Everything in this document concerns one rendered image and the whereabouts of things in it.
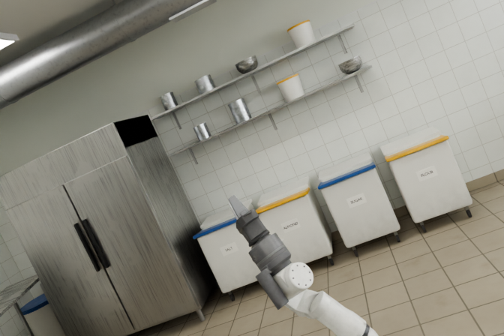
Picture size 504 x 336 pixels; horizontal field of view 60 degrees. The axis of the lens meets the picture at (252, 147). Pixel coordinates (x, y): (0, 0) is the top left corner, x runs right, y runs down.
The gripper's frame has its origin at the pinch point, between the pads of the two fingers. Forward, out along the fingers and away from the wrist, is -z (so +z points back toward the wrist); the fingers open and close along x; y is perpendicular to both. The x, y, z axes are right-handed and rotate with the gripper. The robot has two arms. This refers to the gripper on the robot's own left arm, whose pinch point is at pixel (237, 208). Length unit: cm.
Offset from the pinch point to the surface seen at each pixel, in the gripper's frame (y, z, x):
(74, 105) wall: 37, -262, -337
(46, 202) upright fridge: 103, -162, -298
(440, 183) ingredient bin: -189, 37, -245
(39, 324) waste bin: 194, -93, -410
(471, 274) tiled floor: -132, 94, -194
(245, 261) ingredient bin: -20, -11, -317
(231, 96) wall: -104, -157, -300
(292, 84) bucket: -148, -117, -260
